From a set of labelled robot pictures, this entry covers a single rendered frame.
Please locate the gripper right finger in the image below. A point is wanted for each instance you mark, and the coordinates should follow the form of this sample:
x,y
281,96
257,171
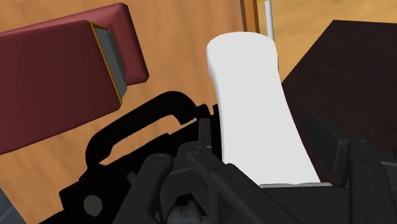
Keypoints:
x,y
369,186

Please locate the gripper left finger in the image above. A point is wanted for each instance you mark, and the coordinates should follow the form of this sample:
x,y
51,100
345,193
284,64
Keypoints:
x,y
231,192

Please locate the dark robot stand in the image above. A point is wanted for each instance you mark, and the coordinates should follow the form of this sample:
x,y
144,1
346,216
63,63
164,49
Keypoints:
x,y
356,74

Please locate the thin white pole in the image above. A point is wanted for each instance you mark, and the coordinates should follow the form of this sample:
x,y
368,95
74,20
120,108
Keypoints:
x,y
269,21

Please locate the dark red sofa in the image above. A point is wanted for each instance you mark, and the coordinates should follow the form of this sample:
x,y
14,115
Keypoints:
x,y
52,90

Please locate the brown wooden frame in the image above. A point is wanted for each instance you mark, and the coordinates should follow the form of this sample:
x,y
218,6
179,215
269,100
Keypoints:
x,y
249,15

